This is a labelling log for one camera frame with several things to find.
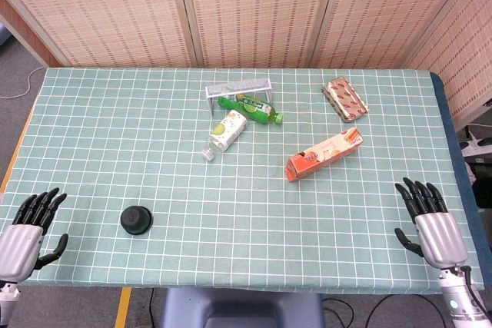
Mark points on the green checked tablecloth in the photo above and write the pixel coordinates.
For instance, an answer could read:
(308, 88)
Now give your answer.
(230, 209)

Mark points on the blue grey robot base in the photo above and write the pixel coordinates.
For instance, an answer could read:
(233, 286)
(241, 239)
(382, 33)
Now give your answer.
(242, 307)

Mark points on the green plastic drink bottle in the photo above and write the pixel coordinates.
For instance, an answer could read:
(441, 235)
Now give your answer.
(253, 109)

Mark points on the orange cardboard snack carton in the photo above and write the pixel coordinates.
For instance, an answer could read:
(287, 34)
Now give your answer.
(319, 157)

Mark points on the yellow floor tape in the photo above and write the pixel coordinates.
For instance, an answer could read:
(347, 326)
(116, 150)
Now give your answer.
(123, 307)

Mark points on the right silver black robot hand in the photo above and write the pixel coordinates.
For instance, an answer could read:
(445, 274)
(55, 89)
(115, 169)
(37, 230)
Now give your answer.
(442, 236)

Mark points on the clear bottle with white label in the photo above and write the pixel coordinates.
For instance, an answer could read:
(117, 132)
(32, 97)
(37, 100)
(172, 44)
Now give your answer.
(228, 130)

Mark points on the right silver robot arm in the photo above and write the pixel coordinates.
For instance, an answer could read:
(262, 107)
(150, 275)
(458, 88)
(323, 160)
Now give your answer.
(459, 303)

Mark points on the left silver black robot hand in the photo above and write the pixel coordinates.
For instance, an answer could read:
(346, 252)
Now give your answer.
(19, 245)

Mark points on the bamboo folding screen panel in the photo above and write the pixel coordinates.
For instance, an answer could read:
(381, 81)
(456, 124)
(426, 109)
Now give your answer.
(96, 9)
(392, 9)
(257, 9)
(461, 47)

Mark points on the brown red printed snack packet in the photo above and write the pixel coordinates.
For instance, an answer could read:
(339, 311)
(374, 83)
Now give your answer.
(346, 99)

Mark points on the blue table edge padding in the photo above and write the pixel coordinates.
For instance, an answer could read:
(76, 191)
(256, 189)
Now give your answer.
(449, 132)

